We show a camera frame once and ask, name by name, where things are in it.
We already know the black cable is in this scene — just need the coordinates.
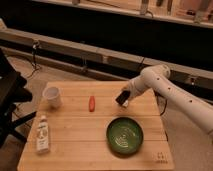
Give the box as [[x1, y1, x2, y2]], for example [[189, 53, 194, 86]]
[[27, 40, 43, 79]]

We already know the white plastic cup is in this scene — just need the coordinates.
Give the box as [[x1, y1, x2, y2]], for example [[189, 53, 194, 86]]
[[42, 87, 62, 108]]

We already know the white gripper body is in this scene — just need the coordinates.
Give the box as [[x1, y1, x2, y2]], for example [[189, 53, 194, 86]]
[[121, 79, 141, 108]]

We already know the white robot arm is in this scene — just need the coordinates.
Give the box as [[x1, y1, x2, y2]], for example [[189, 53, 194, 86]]
[[116, 65, 213, 138]]

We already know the black chair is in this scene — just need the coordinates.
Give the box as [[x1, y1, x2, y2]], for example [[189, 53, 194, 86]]
[[0, 48, 36, 148]]

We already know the white bottle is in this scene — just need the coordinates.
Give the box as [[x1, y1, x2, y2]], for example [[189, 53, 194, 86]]
[[36, 115, 50, 154]]

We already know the orange carrot toy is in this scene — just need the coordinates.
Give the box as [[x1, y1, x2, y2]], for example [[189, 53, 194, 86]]
[[89, 96, 95, 112]]

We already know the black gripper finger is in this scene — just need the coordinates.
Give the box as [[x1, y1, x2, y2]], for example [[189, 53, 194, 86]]
[[116, 90, 130, 105]]

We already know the green bowl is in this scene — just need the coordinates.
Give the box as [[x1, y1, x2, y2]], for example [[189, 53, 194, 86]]
[[106, 117, 144, 155]]

